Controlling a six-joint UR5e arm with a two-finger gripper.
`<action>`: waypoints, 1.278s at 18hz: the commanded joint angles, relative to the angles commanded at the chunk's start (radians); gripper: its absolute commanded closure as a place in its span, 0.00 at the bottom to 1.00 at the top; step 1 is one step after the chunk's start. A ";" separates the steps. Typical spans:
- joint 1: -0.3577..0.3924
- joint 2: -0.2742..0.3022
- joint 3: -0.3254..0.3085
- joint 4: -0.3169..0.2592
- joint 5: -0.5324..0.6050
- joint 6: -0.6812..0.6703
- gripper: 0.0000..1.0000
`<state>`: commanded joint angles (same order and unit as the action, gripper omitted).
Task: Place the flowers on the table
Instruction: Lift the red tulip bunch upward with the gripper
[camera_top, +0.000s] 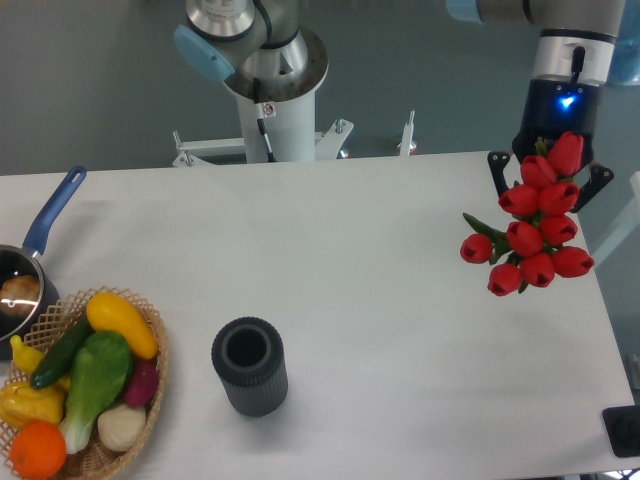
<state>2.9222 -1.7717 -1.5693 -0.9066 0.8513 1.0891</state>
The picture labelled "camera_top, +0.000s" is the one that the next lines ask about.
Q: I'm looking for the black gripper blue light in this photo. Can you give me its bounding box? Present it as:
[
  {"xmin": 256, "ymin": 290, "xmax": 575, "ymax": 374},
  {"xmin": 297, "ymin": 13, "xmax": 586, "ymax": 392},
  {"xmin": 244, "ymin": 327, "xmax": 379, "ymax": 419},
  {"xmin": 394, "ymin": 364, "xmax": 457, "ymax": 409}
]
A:
[{"xmin": 487, "ymin": 79, "xmax": 614, "ymax": 213}]

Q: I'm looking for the red tulip bouquet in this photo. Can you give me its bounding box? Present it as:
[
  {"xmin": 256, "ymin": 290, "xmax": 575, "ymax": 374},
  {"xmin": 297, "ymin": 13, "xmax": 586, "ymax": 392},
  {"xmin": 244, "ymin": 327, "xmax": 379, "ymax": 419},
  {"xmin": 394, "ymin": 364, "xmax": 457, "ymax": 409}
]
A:
[{"xmin": 459, "ymin": 131, "xmax": 595, "ymax": 297}]

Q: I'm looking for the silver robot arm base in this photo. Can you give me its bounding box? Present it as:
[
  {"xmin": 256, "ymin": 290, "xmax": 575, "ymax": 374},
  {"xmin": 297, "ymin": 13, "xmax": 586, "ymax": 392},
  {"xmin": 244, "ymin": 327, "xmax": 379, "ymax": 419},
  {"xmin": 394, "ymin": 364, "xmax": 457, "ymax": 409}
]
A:
[{"xmin": 174, "ymin": 1, "xmax": 328, "ymax": 103}]

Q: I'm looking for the black device at table edge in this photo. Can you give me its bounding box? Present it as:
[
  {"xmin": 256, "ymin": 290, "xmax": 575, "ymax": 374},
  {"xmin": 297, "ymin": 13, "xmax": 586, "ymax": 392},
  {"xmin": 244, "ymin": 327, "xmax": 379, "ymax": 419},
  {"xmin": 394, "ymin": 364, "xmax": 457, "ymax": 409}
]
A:
[{"xmin": 602, "ymin": 405, "xmax": 640, "ymax": 458}]

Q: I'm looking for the dark grey ribbed vase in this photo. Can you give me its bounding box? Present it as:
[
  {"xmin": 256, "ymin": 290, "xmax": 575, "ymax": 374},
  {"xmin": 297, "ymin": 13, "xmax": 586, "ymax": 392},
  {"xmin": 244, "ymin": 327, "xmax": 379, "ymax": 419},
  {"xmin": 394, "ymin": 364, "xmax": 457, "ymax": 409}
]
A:
[{"xmin": 211, "ymin": 317, "xmax": 288, "ymax": 417}]

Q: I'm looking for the purple red radish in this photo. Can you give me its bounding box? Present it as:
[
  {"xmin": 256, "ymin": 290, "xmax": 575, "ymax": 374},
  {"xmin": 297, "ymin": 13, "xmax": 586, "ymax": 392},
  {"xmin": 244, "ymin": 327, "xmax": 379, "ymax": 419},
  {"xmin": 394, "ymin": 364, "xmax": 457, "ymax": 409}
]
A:
[{"xmin": 122, "ymin": 360, "xmax": 159, "ymax": 408}]

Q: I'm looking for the yellow squash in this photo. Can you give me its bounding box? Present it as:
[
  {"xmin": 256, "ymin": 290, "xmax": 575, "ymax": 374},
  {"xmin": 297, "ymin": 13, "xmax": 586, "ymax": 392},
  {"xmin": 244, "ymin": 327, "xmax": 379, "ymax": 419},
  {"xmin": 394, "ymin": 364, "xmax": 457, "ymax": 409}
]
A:
[{"xmin": 86, "ymin": 292, "xmax": 159, "ymax": 360}]

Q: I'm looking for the green bok choy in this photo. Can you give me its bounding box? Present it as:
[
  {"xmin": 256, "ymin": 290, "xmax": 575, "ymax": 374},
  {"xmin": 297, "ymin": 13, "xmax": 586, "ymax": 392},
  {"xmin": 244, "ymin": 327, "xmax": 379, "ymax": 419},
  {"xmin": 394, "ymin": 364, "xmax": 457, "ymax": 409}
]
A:
[{"xmin": 59, "ymin": 331, "xmax": 133, "ymax": 455}]

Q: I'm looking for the white garlic bulb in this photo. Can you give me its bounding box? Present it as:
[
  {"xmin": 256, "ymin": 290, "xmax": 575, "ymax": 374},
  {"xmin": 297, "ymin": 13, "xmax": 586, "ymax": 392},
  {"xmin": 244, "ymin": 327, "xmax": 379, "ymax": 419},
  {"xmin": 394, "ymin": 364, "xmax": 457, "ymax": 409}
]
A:
[{"xmin": 97, "ymin": 404, "xmax": 146, "ymax": 452}]

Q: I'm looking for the woven wicker basket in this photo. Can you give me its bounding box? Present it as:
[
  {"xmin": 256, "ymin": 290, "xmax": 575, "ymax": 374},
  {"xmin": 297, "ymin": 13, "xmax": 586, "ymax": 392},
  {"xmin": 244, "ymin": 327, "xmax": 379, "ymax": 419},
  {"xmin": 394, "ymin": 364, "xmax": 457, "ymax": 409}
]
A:
[{"xmin": 23, "ymin": 286, "xmax": 169, "ymax": 479}]

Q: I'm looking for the dark green cucumber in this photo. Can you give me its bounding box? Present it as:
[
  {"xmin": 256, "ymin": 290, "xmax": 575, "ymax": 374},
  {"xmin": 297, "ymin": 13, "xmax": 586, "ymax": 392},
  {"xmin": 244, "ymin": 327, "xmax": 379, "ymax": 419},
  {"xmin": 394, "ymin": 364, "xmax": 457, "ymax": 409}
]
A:
[{"xmin": 30, "ymin": 315, "xmax": 94, "ymax": 390}]

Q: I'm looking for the brown bread roll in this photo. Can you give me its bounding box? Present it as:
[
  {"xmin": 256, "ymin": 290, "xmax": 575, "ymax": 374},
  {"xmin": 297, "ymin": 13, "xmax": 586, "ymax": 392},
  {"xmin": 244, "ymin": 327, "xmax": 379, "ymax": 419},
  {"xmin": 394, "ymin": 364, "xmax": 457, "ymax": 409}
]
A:
[{"xmin": 1, "ymin": 275, "xmax": 40, "ymax": 318}]

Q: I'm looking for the yellow banana piece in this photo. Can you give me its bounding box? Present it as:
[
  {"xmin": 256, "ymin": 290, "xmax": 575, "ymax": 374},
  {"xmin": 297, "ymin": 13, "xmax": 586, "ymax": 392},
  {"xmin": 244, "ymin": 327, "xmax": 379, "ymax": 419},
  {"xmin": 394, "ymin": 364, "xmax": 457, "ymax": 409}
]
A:
[{"xmin": 10, "ymin": 335, "xmax": 71, "ymax": 393}]

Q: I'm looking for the yellow bell pepper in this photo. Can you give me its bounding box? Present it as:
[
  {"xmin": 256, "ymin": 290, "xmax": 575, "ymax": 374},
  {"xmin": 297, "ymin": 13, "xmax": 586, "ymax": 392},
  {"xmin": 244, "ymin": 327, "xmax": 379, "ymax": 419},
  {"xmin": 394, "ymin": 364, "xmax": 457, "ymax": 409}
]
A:
[{"xmin": 1, "ymin": 381, "xmax": 65, "ymax": 430}]

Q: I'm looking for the orange fruit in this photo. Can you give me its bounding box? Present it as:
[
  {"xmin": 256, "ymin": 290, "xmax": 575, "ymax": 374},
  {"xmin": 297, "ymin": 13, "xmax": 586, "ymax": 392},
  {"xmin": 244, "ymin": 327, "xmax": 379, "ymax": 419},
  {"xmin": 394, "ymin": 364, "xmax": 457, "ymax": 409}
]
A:
[{"xmin": 9, "ymin": 421, "xmax": 67, "ymax": 479}]

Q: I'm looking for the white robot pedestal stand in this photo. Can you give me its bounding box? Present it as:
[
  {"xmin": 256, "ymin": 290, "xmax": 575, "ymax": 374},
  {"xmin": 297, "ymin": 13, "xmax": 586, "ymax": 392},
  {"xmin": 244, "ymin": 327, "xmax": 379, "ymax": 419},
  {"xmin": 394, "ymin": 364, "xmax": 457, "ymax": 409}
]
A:
[{"xmin": 171, "ymin": 94, "xmax": 419, "ymax": 168}]

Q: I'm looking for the black cable on pedestal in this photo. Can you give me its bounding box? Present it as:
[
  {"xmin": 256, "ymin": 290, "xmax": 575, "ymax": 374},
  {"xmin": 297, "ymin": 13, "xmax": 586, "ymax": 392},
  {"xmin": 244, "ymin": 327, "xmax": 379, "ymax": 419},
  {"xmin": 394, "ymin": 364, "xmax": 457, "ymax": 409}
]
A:
[{"xmin": 251, "ymin": 77, "xmax": 278, "ymax": 164}]

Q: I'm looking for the blue handled saucepan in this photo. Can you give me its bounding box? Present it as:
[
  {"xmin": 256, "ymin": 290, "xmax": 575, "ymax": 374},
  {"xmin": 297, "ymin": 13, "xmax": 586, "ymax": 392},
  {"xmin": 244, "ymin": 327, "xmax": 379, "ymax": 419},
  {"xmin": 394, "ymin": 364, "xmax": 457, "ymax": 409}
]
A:
[{"xmin": 1, "ymin": 166, "xmax": 87, "ymax": 361}]

